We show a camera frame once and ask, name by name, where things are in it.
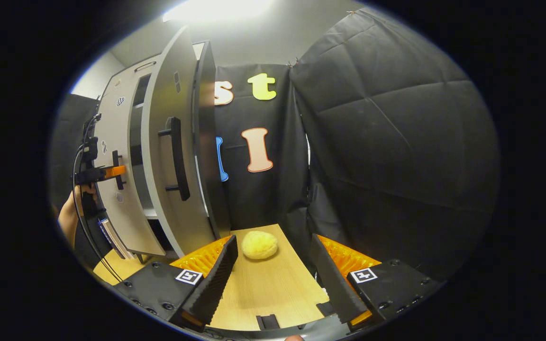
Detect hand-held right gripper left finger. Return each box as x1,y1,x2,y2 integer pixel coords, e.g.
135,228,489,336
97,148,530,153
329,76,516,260
114,234,239,332

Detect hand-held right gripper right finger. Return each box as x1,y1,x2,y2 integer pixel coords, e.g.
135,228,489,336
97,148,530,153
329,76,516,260
310,233,444,332

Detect grey shoe cabinet door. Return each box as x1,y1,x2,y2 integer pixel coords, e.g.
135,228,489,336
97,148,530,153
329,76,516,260
94,83,165,257
141,26,218,259

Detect grey double-door shoe cabinet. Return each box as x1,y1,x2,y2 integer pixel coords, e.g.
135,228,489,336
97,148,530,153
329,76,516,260
106,40,232,260

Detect yellow round sponge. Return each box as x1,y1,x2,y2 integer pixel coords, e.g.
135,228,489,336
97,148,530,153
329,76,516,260
242,231,279,260

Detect black backdrop cloth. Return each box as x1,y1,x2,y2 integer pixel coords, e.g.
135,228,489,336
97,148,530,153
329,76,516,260
50,9,501,285

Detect long ceiling light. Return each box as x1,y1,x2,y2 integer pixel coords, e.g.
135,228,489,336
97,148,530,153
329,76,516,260
163,0,276,23

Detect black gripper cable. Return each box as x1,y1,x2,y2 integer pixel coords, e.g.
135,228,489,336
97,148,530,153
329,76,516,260
72,114,124,283

